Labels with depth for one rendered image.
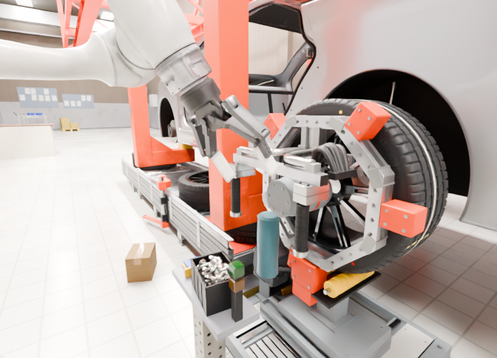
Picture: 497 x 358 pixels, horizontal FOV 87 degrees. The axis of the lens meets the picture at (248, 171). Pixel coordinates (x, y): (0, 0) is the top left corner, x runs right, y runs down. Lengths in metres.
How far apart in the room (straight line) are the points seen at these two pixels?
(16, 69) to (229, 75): 0.92
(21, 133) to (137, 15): 7.96
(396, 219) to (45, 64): 0.84
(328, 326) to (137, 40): 1.24
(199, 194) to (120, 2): 1.96
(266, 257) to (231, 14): 1.06
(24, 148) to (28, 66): 7.88
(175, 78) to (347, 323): 1.22
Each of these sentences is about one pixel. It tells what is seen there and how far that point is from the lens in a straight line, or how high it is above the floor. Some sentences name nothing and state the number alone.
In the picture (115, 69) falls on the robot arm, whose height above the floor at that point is 1.22.
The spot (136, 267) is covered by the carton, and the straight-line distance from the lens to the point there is 2.03.
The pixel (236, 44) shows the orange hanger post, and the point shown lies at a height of 1.44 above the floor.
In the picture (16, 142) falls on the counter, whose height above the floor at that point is 0.40.
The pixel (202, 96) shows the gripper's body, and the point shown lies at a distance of 0.50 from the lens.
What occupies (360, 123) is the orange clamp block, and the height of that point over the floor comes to 1.10.
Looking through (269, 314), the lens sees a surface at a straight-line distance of 1.50.
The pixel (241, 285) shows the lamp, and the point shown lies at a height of 0.59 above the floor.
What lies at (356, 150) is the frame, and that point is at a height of 1.02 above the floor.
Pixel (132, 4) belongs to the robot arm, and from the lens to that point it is 0.51.
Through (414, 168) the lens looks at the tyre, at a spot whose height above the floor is 0.98.
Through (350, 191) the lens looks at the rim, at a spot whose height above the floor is 0.86.
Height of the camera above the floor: 1.14
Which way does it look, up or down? 13 degrees down
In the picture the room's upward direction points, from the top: straight up
